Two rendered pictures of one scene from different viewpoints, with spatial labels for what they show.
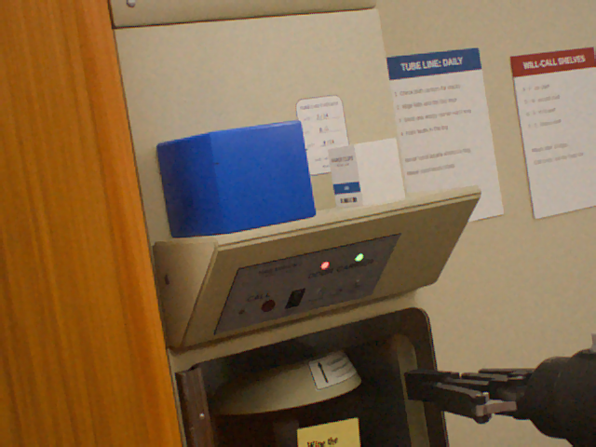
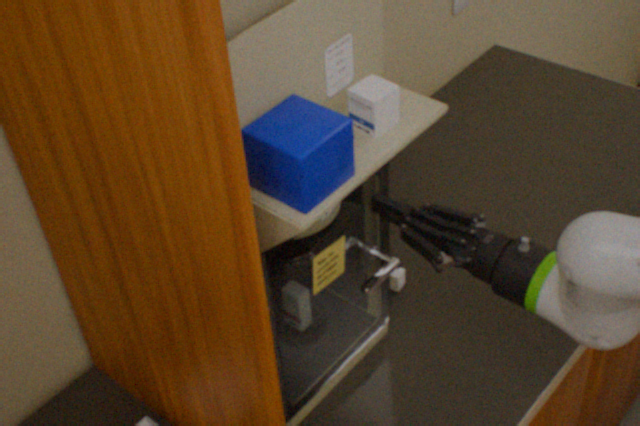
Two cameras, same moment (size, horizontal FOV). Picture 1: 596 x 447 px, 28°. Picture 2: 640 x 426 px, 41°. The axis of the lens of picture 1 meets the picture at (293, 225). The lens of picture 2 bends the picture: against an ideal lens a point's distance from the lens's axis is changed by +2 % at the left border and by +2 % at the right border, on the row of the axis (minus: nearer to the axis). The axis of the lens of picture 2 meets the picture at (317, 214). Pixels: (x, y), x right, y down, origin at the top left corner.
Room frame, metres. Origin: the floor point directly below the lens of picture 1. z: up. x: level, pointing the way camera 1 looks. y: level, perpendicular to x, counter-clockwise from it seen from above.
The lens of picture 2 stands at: (0.29, 0.20, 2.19)
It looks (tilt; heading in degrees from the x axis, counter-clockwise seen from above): 41 degrees down; 349
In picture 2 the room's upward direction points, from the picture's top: 5 degrees counter-clockwise
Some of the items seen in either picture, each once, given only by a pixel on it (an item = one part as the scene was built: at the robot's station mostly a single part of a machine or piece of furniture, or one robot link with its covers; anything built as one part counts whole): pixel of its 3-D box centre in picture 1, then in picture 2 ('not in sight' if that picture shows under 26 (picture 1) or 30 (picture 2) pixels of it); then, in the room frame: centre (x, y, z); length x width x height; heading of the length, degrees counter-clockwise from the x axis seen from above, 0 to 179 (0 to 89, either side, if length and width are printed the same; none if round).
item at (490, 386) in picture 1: (484, 394); (434, 237); (1.17, -0.16, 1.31); 0.11 x 0.01 x 0.04; 37
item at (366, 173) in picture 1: (366, 173); (373, 106); (1.21, -0.08, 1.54); 0.05 x 0.05 x 0.06; 30
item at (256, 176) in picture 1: (236, 180); (299, 153); (1.12, 0.05, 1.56); 0.10 x 0.10 x 0.09; 35
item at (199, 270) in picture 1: (331, 263); (348, 174); (1.17, -0.03, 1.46); 0.32 x 0.12 x 0.10; 125
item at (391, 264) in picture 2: not in sight; (373, 270); (1.23, -0.08, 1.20); 0.10 x 0.05 x 0.03; 125
